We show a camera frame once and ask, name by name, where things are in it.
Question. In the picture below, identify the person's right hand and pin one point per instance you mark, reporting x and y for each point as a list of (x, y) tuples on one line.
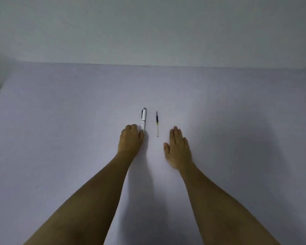
[(178, 153)]

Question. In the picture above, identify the person's left hand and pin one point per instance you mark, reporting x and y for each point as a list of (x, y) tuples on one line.
[(129, 141)]

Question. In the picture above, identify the person's right middle finger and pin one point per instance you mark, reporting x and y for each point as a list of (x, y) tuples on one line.
[(176, 133)]

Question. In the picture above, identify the person's right little finger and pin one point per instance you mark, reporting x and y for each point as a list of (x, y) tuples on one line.
[(185, 142)]

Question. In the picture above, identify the person's left thumb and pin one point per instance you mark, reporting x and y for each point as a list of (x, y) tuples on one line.
[(141, 135)]

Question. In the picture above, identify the person's right thumb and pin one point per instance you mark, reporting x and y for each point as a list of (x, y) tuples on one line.
[(166, 148)]

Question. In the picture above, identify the person's right forearm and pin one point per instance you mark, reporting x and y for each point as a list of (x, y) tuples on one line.
[(214, 204)]

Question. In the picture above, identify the person's left forearm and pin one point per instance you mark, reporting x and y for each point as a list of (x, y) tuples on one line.
[(91, 199)]

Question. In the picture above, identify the white pen with grey clip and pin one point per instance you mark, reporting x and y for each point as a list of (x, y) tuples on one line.
[(143, 119)]

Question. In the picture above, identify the thin pen refill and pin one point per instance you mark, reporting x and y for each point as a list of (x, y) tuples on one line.
[(157, 124)]

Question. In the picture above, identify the pale lavender table cloth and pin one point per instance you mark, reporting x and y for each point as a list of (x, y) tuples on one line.
[(66, 125)]

